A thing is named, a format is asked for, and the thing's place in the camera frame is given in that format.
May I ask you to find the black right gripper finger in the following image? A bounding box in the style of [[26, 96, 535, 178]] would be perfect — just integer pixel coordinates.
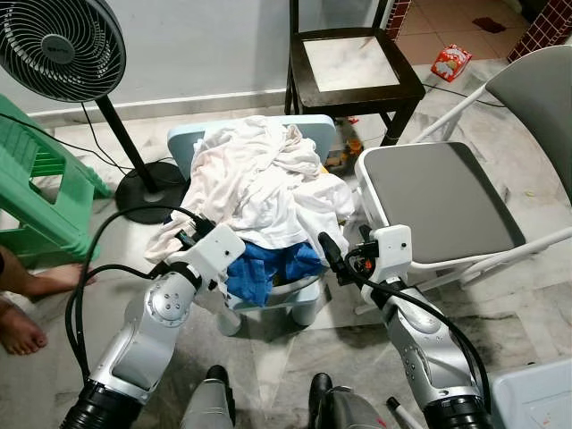
[[319, 232, 351, 283]]

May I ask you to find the cream white garment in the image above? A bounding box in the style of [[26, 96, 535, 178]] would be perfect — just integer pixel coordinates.
[[146, 114, 323, 265]]

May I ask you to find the light blue child chair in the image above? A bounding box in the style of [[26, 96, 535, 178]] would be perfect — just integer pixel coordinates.
[[167, 114, 358, 336]]

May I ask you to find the bright blue garment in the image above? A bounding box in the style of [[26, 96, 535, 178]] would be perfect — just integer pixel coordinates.
[[223, 240, 324, 307]]

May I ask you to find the grey white folding chair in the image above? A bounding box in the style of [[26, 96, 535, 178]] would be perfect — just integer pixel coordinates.
[[355, 45, 572, 314]]

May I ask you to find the colourful toy pile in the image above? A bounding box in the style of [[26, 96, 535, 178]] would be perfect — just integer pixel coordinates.
[[326, 134, 363, 171]]

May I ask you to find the green plastic stool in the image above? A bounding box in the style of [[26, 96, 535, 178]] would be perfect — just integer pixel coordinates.
[[0, 94, 113, 269]]

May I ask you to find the robot left leg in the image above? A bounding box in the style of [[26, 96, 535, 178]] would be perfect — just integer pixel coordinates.
[[181, 365, 236, 429]]

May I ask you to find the dark wooden chair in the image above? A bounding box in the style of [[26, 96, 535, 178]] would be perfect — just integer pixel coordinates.
[[284, 0, 427, 147]]

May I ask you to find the red snack packet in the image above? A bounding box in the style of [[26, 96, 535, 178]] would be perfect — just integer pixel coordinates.
[[431, 45, 473, 83]]

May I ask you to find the pale grey folding table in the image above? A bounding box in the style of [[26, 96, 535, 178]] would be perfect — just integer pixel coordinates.
[[490, 357, 572, 429]]

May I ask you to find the black standing fan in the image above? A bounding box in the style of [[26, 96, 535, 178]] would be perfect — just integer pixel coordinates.
[[0, 0, 189, 224]]

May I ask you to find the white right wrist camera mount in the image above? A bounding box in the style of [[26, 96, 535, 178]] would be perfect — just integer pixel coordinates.
[[357, 225, 414, 285]]

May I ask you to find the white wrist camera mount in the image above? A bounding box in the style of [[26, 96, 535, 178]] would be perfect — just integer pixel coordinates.
[[183, 223, 247, 289], [357, 225, 414, 285]]

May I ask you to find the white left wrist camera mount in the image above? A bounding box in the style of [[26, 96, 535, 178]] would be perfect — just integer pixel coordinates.
[[183, 223, 247, 289]]

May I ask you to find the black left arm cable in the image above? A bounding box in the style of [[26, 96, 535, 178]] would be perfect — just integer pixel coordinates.
[[67, 204, 215, 385]]

